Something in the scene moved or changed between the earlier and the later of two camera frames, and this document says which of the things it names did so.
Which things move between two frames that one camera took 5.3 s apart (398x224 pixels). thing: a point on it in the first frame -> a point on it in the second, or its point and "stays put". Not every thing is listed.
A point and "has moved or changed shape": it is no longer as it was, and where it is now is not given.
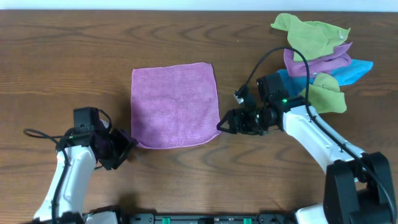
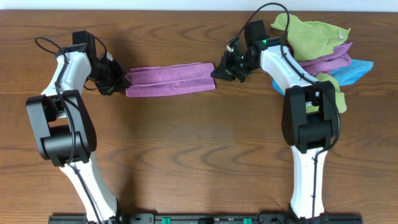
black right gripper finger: x=231 y=116 -> x=223 y=74
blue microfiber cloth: x=356 y=70 stays put
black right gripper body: x=253 y=122 -> x=239 y=65
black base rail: x=242 y=218 stays put
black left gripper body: x=117 y=149 -> x=111 y=78
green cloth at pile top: x=313 y=38 stays put
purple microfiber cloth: x=174 y=106 has moved or changed shape
